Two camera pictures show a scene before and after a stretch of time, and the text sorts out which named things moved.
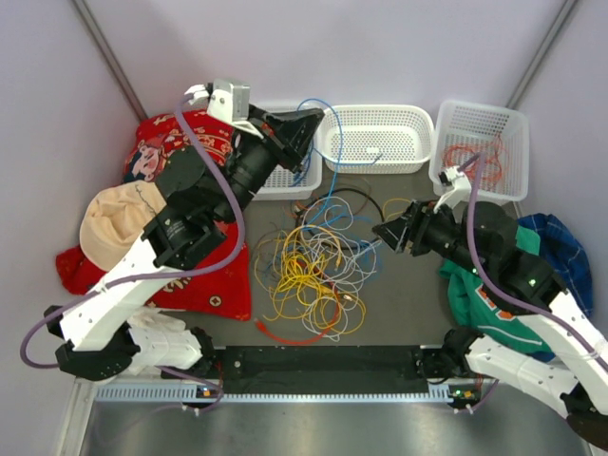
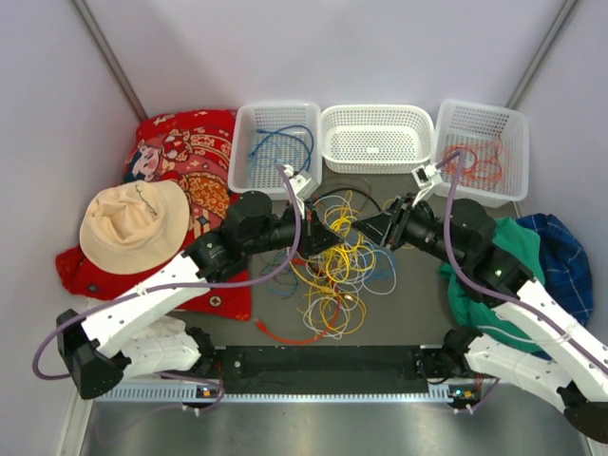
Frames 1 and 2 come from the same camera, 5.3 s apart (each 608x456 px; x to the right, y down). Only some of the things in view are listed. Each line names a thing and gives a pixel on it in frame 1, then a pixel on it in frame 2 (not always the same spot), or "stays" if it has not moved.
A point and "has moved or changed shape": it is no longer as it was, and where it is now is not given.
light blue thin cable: (338, 162) has moved or changed shape
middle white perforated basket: (375, 139) stays
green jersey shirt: (474, 309) stays
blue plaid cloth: (564, 255) stays
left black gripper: (286, 136) -> (314, 237)
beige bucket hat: (112, 218) stays
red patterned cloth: (224, 294) stays
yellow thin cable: (297, 270) has moved or changed shape
